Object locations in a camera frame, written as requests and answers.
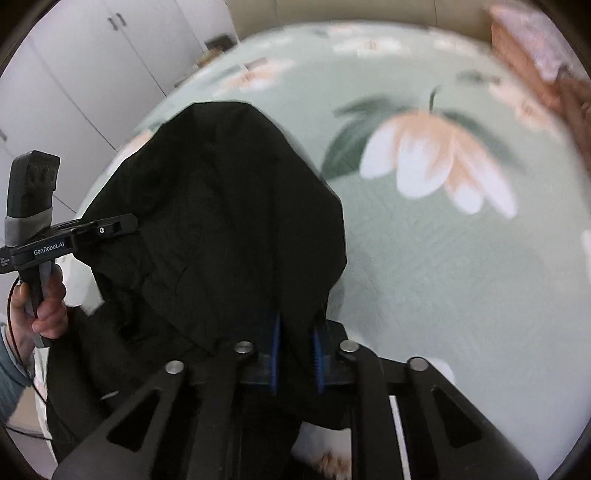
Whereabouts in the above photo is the white wardrobe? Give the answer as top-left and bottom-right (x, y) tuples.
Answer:
(1, 1), (235, 222)

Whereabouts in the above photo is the bedside table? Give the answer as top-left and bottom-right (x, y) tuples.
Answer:
(174, 34), (236, 88)

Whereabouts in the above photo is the grey sleeve left forearm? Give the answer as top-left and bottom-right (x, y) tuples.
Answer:
(0, 324), (32, 424)

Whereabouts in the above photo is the pink folded blanket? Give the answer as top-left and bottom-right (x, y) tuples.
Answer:
(486, 1), (579, 85)

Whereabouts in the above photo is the floral green bed sheet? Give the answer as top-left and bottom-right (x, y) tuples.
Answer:
(73, 21), (591, 480)

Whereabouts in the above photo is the beige padded headboard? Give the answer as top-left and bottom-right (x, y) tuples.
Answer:
(226, 0), (491, 41)

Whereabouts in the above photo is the black hooded jacket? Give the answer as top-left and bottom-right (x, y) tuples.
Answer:
(47, 102), (346, 479)

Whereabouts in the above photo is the person's left hand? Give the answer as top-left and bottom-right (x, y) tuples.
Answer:
(7, 265), (68, 362)

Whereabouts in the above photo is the folded brown quilt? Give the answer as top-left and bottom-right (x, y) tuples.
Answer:
(489, 18), (591, 163)

